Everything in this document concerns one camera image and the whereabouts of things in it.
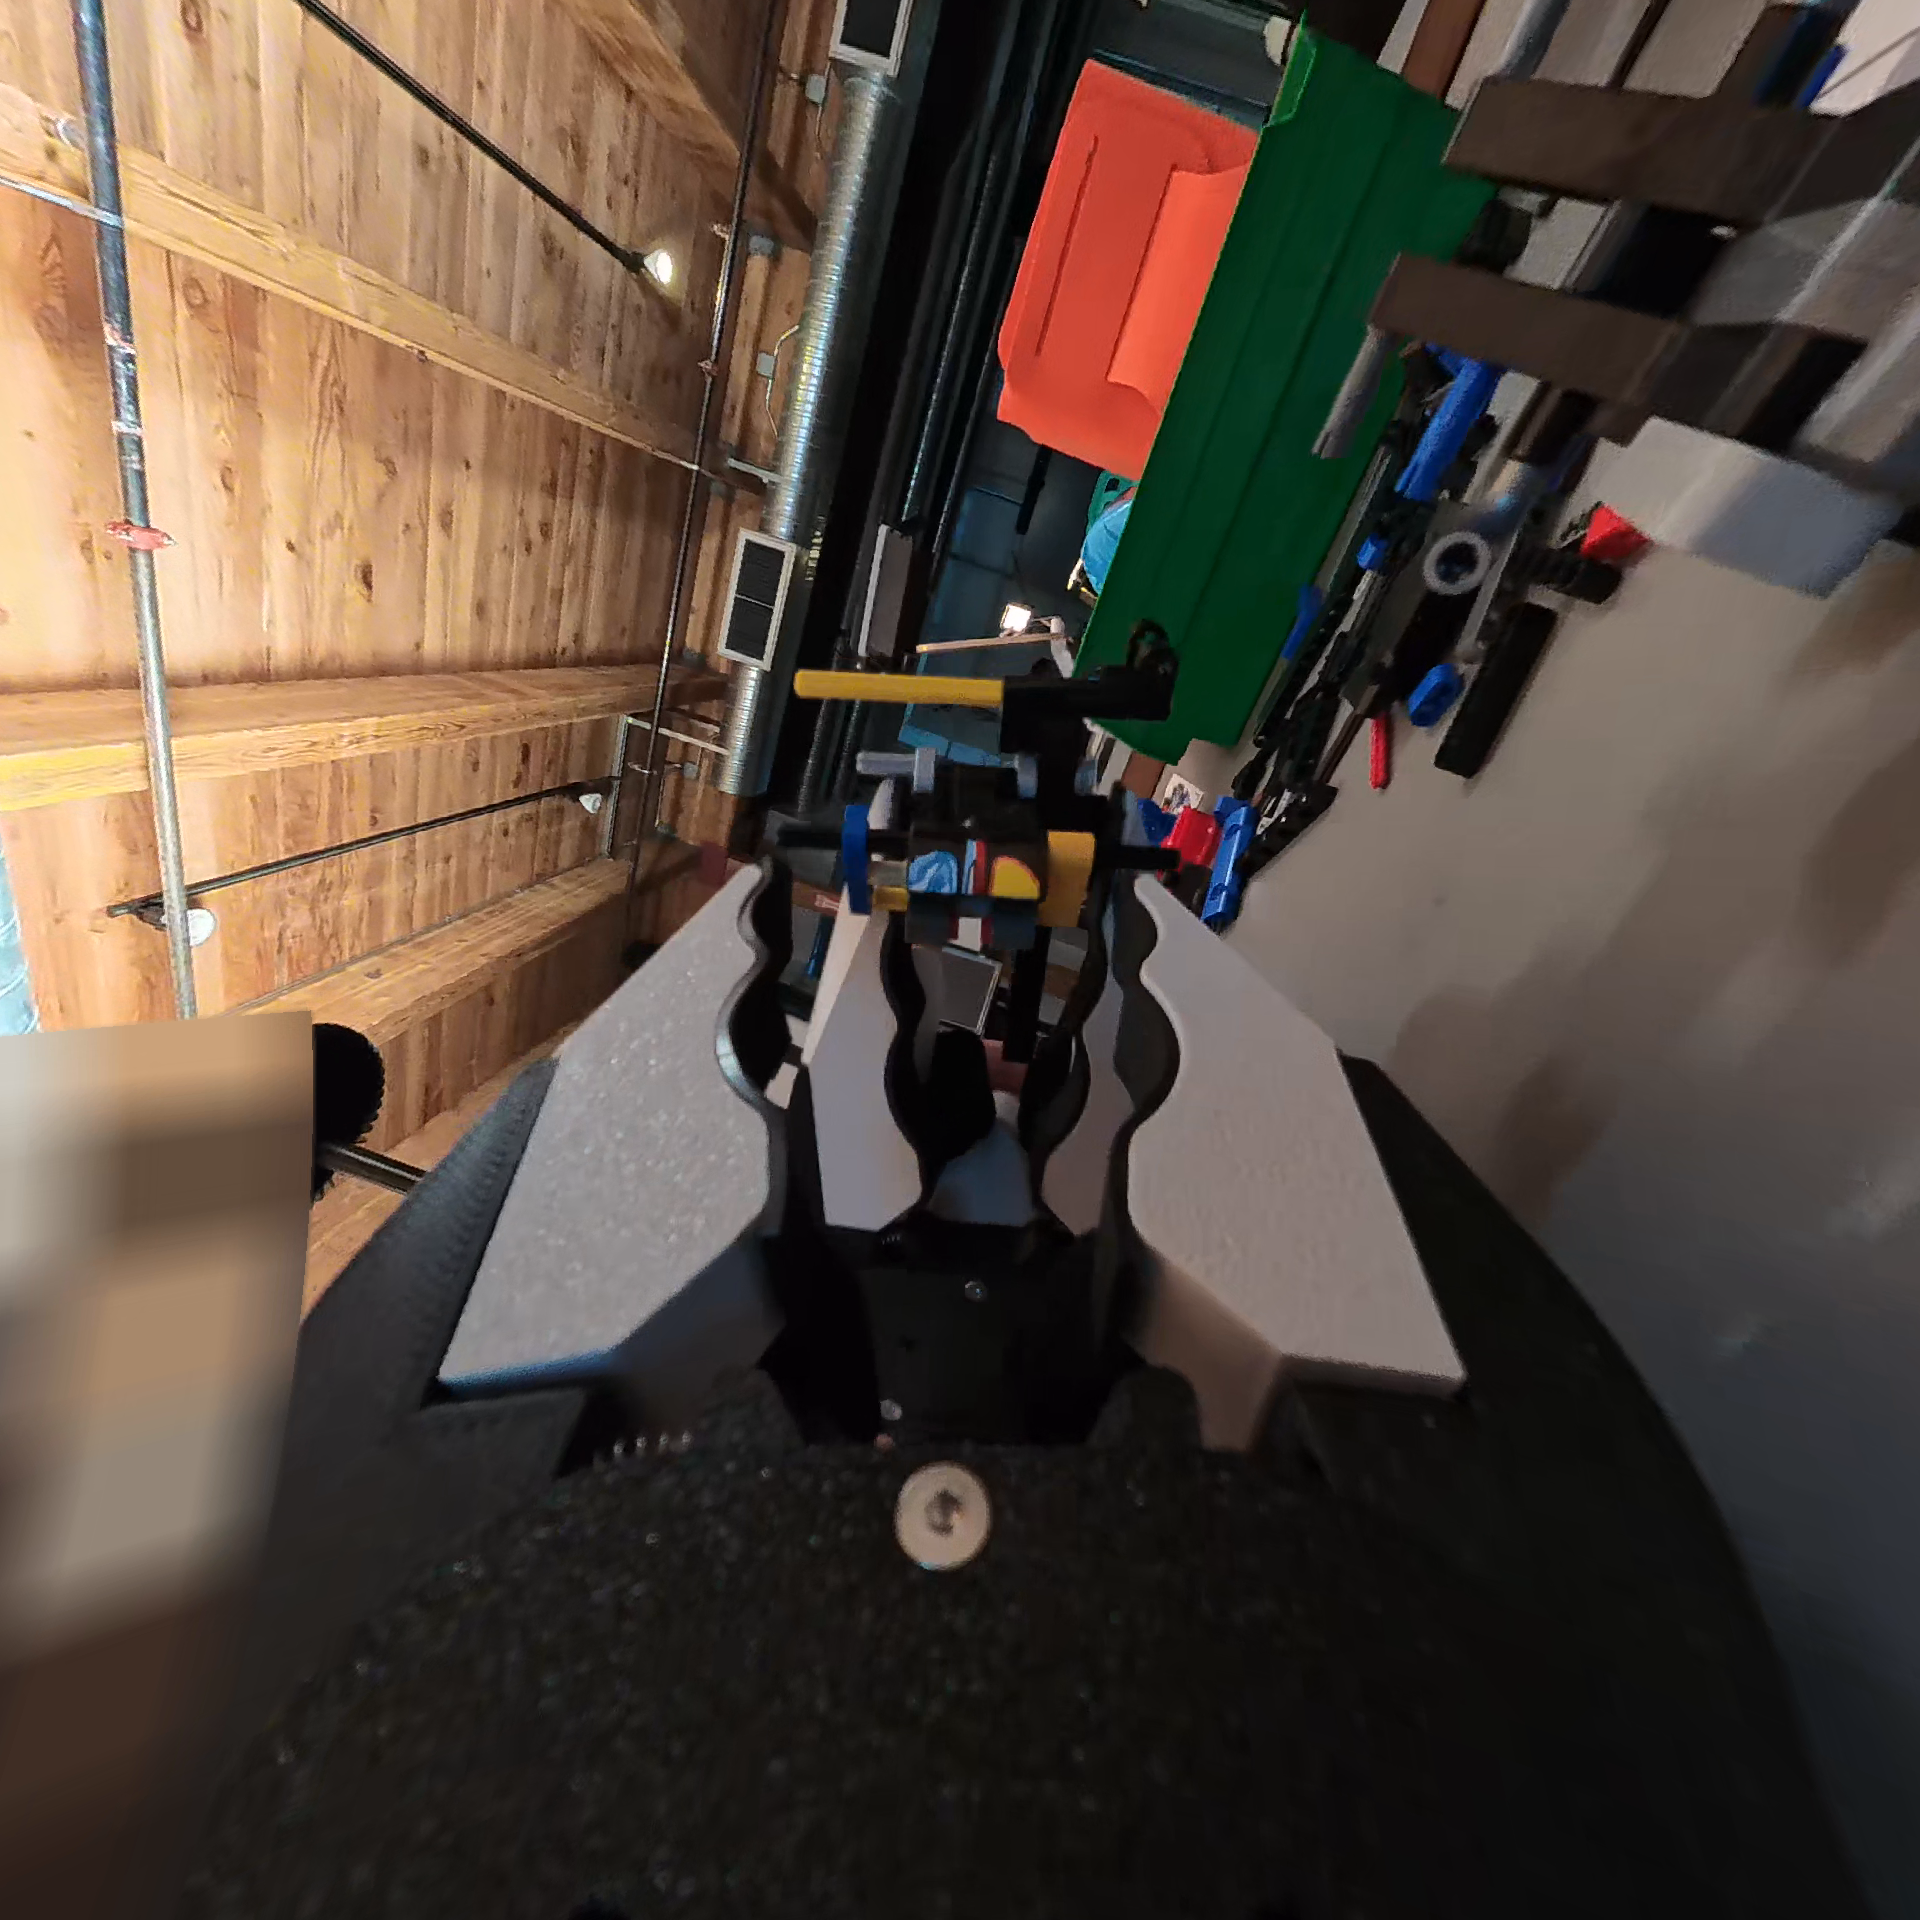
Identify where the orange plastic bin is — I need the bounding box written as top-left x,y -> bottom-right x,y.
996,59 -> 1261,483

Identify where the green plastic bin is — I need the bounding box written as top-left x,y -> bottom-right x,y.
1076,18 -> 1502,752

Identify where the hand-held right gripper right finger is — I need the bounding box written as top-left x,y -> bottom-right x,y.
1106,873 -> 1468,1454

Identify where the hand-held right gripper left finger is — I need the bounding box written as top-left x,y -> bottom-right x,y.
433,862 -> 798,1439

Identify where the pile of loose lego pieces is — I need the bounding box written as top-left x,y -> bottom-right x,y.
1199,346 -> 1653,923

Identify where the metal ceiling pipe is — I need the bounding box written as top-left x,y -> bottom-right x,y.
71,0 -> 201,1022

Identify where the silver ventilation duct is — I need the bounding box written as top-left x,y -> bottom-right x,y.
717,66 -> 909,799

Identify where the grey black lego chassis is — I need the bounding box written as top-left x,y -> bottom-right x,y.
1312,0 -> 1920,601

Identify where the black yellow lego assembly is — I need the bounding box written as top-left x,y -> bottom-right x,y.
761,667 -> 1180,1074

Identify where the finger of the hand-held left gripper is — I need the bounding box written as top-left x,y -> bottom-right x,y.
1006,892 -> 1129,1235
800,897 -> 962,1238

